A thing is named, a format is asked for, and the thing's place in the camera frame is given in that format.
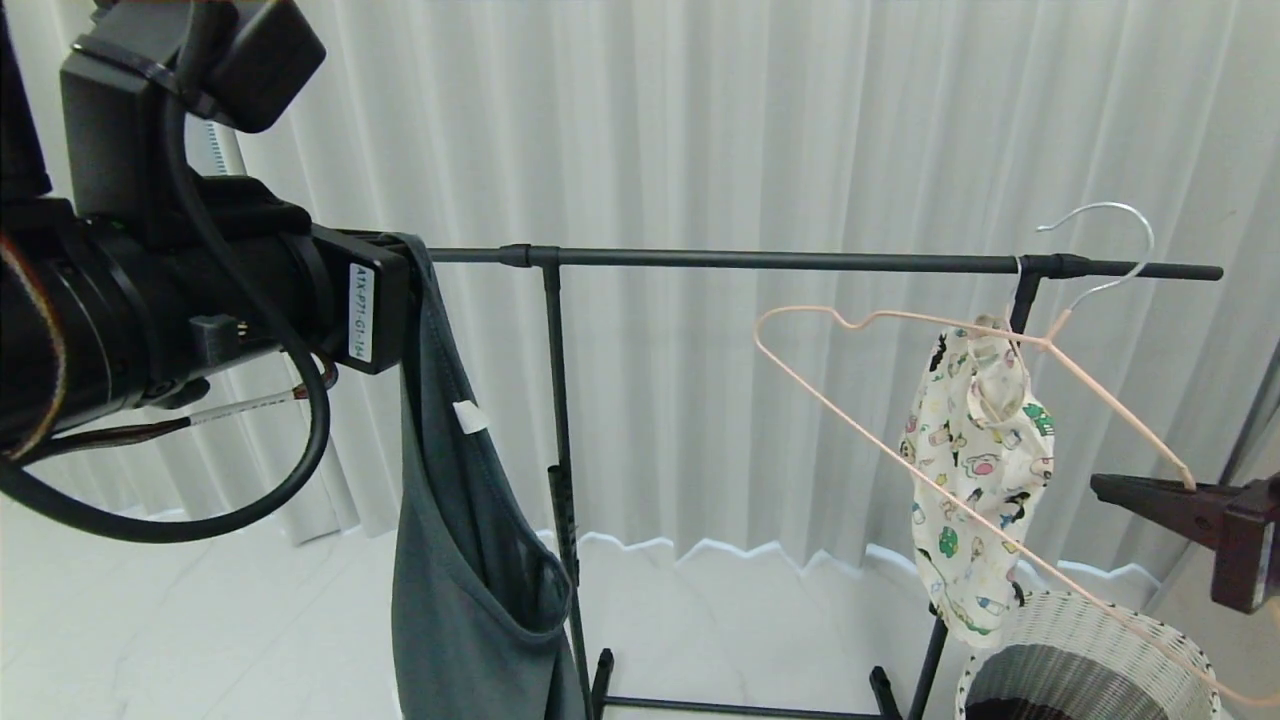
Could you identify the white laundry basket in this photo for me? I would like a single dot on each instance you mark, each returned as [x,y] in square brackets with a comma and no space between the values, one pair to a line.
[1080,630]

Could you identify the white curtain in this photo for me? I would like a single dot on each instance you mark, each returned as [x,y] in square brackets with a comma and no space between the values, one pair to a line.
[700,120]

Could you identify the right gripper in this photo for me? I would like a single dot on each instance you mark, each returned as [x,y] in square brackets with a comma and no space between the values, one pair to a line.
[1250,550]

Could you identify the black clothes rack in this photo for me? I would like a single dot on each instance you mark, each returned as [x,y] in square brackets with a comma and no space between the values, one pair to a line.
[750,260]

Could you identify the pink clothes hanger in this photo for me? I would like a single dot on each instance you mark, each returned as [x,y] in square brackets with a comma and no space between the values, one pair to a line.
[1058,325]
[1017,290]

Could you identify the dark grey long-sleeved shirt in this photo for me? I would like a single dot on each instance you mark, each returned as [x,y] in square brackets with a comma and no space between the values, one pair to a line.
[450,600]

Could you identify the cream printed garment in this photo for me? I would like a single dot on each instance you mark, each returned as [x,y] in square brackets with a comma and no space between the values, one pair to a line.
[975,480]

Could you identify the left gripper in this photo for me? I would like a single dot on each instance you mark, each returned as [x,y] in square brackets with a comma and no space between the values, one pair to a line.
[300,300]

